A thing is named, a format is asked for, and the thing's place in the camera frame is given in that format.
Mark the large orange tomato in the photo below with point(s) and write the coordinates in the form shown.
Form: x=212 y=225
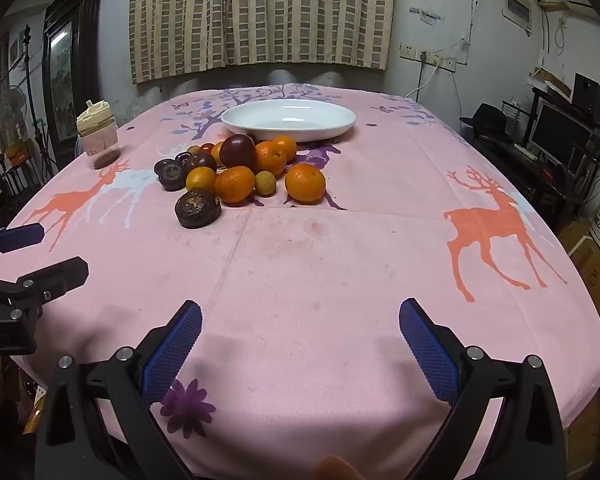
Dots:
x=305 y=183

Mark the dark red cherry tomato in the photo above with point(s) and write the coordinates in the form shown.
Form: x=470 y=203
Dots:
x=237 y=150

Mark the small red cherry tomato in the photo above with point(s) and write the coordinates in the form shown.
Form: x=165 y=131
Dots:
x=207 y=148

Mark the dark framed picture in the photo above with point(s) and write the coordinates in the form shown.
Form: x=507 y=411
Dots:
x=70 y=60

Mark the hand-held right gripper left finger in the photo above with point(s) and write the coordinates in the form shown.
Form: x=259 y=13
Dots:
x=172 y=355

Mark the black computer desk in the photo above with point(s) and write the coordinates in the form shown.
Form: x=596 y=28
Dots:
x=540 y=185

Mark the white oval plate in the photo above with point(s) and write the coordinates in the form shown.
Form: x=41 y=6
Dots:
x=287 y=119

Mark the striped beige curtain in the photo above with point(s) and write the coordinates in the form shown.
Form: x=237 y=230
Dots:
x=180 y=20
x=310 y=10

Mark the pink printed tablecloth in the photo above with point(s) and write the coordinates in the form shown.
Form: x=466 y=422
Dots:
x=320 y=270

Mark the computer monitor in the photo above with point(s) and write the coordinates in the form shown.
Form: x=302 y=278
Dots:
x=560 y=132

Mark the black hat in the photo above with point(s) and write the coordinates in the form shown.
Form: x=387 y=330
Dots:
x=487 y=120

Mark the small yellow cherry tomato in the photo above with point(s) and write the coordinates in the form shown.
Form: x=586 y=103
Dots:
x=194 y=150

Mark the standing fan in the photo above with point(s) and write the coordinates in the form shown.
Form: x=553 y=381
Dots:
x=14 y=102

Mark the wall electrical box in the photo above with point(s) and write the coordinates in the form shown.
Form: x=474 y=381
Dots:
x=517 y=4

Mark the yellowish round fruit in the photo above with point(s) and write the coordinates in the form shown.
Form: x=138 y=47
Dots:
x=265 y=183

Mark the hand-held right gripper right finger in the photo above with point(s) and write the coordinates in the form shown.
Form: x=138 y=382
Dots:
x=430 y=355

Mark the white wall socket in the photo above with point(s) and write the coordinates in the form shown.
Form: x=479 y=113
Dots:
x=407 y=50

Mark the plastic jar with cream lid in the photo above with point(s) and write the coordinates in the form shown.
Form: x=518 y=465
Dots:
x=97 y=135

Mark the black speaker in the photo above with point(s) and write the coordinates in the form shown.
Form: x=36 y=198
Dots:
x=589 y=95

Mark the flat cardboard box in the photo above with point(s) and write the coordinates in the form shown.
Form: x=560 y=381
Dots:
x=550 y=81

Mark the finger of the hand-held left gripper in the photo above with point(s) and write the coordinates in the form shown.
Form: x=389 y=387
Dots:
x=65 y=272
x=22 y=236

